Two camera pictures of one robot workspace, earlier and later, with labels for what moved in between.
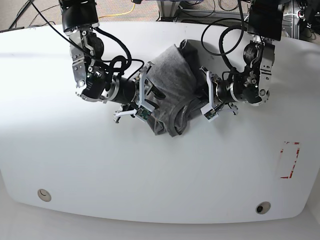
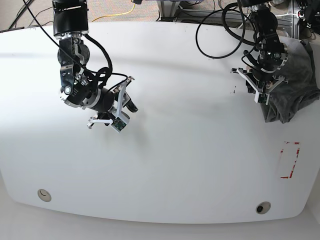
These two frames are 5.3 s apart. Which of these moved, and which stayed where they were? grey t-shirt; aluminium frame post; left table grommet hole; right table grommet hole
Moved: grey t-shirt
Stayed: right table grommet hole; left table grommet hole; aluminium frame post
